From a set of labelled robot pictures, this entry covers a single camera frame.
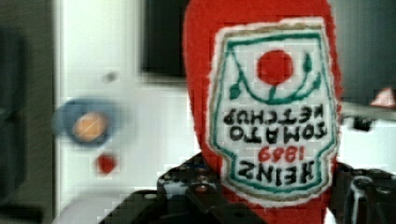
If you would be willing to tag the orange half slice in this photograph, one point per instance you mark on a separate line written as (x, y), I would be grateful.
(91, 126)

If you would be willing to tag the red strawberry near bowl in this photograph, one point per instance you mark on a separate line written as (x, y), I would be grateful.
(106, 163)

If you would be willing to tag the blue bowl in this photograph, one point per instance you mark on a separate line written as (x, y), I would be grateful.
(65, 117)

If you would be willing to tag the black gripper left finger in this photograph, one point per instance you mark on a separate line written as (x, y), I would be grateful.
(187, 194)

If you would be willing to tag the red plush ketchup bottle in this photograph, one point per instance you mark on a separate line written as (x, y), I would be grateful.
(264, 85)

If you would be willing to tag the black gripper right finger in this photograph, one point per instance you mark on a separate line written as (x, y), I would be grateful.
(363, 196)

